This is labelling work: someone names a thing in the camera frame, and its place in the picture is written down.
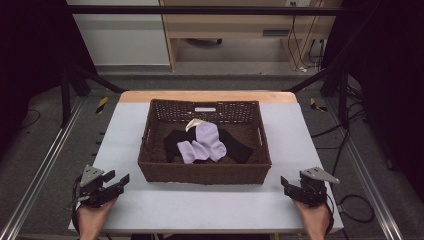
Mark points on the black metal stand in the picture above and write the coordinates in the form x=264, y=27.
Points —
x=343, y=100
x=65, y=96

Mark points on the yellow black tape strip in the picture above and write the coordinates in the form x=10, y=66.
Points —
x=315, y=105
x=102, y=105

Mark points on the black sock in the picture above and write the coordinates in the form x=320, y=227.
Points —
x=173, y=140
x=236, y=148

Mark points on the person's left hand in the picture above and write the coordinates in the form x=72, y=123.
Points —
x=93, y=218

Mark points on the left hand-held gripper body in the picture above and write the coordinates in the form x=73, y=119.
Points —
x=91, y=186

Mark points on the white cabinet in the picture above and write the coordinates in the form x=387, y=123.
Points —
x=126, y=36

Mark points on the brown woven basket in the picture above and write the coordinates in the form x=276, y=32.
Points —
x=203, y=173

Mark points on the wooden desk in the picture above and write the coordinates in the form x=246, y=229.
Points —
x=233, y=23

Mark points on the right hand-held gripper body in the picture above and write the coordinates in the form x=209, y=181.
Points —
x=313, y=190

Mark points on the black horizontal frame bar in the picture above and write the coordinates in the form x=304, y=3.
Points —
x=200, y=10

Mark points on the small purple sock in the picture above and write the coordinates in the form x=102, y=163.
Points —
x=188, y=151

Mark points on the black curtain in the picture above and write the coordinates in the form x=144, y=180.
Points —
x=30, y=50
x=390, y=83

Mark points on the cream sock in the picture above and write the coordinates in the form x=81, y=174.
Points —
x=192, y=124

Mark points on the aluminium rail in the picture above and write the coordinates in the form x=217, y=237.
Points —
x=366, y=180
x=43, y=166

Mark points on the large purple sock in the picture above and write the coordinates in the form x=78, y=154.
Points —
x=210, y=138

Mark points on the person's right hand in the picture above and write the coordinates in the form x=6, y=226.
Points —
x=315, y=220

